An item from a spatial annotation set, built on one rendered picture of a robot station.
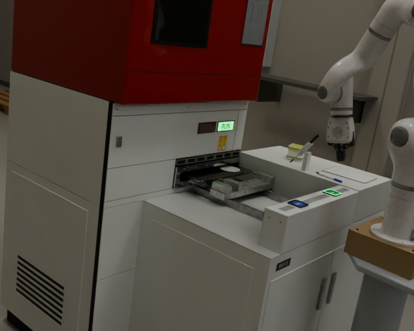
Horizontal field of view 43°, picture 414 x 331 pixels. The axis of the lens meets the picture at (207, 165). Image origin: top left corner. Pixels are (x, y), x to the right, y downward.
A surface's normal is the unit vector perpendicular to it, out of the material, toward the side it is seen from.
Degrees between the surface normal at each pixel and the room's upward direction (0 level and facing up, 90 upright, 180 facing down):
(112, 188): 90
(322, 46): 90
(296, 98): 90
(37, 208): 90
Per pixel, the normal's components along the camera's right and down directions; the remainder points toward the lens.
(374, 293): -0.73, 0.07
